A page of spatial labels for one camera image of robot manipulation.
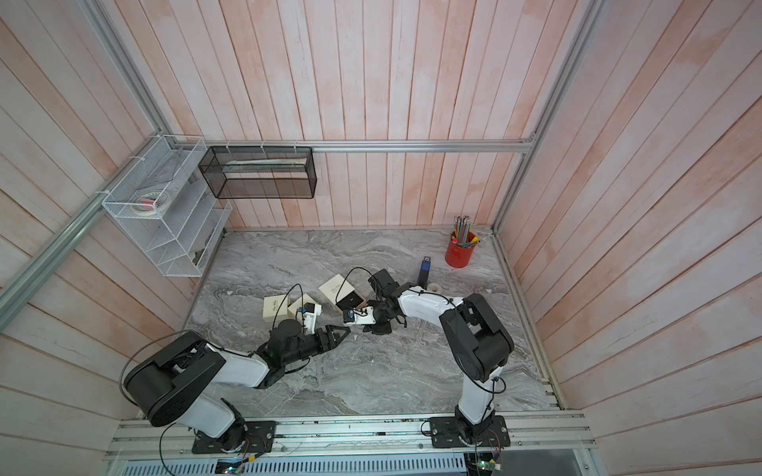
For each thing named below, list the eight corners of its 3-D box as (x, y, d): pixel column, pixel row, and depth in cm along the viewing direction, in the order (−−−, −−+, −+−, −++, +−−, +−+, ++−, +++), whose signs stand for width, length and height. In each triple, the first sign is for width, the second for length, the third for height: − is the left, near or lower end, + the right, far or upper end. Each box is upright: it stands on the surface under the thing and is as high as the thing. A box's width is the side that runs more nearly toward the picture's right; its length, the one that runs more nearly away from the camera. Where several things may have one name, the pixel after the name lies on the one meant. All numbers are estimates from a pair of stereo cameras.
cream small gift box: (346, 318, 96) (346, 314, 94) (321, 291, 103) (320, 287, 101) (365, 303, 100) (365, 298, 98) (339, 278, 107) (339, 273, 104)
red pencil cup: (447, 268, 110) (454, 246, 101) (444, 254, 115) (450, 232, 105) (469, 268, 110) (478, 246, 101) (465, 254, 115) (474, 232, 105)
